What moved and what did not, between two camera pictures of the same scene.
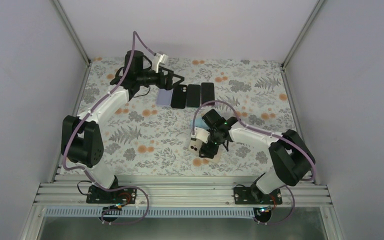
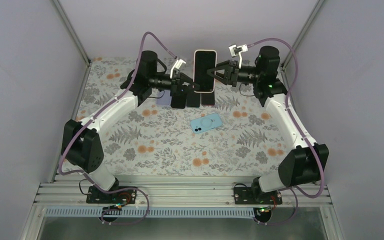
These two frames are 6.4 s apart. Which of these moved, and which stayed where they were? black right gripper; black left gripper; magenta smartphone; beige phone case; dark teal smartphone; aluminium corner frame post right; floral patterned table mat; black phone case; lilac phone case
Moved: black right gripper; beige phone case; black left gripper
Stayed: floral patterned table mat; aluminium corner frame post right; black phone case; magenta smartphone; lilac phone case; dark teal smartphone
